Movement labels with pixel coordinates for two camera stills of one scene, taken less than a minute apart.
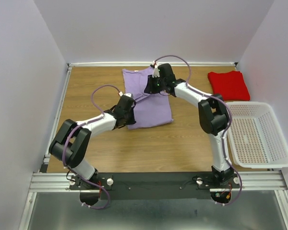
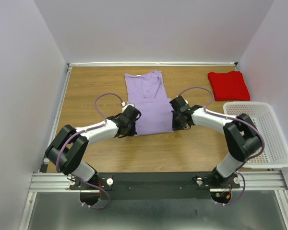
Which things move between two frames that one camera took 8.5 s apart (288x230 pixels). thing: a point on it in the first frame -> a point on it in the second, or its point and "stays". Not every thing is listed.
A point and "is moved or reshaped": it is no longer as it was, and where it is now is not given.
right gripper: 149,87 -> 175,126
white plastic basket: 256,138 stays
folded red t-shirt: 231,85 stays
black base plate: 154,185 stays
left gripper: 133,120 -> 132,132
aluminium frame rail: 52,182 stays
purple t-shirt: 151,109 is moved or reshaped
